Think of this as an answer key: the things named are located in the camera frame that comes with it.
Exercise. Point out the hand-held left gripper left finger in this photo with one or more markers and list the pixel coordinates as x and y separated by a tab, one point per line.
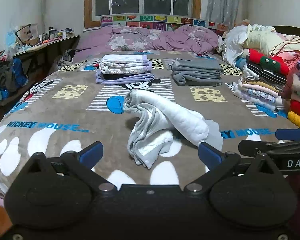
91	153

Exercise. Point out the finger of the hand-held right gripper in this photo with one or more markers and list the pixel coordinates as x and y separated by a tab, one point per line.
255	146
288	133

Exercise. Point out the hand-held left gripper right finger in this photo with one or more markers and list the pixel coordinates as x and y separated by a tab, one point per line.
210	153

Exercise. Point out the white and grey garment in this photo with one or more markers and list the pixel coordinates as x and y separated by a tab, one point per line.
182	120

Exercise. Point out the stack of folded colourful clothes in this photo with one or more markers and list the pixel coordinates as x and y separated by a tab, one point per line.
262	80

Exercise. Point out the cartoon printed blanket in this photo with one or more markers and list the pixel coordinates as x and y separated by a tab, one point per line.
72	115

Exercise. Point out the pink floral blanket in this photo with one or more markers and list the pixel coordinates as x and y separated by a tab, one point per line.
293	53

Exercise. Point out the folded lavender garment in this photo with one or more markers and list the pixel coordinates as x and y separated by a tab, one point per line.
125	79

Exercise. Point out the folded grey garments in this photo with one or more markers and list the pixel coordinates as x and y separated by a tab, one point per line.
196	71

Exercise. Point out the folded black garment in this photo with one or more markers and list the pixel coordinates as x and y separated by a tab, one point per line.
120	75

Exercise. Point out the folded white floral quilt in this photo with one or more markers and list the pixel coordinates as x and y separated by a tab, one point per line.
125	63

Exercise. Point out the cream blanket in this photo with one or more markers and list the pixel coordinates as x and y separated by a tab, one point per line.
267	38

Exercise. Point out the black and white cloth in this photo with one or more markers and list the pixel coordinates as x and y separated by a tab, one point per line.
67	57

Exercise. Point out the blue bag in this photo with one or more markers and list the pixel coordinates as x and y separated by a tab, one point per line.
20	73

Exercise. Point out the dark wooden desk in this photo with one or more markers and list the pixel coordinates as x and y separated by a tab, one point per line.
52	46

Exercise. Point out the brown stuffed toy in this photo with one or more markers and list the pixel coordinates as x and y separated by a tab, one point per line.
243	22

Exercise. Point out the small clutter on desk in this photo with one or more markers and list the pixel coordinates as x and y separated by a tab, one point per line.
56	33

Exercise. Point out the purple floral duvet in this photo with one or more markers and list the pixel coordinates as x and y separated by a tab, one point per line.
145	40

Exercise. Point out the pale cardboard box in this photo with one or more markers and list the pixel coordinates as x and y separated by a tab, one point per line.
31	31

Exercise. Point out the colourful alphabet headboard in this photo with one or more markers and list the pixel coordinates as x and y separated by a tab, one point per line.
162	21

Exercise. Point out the black desk stand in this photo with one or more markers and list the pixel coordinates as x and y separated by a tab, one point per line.
21	31

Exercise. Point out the grey curtain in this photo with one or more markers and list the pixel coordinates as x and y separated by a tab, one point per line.
222	0

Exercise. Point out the dark wooden bed frame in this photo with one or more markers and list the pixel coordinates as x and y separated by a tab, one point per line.
295	31

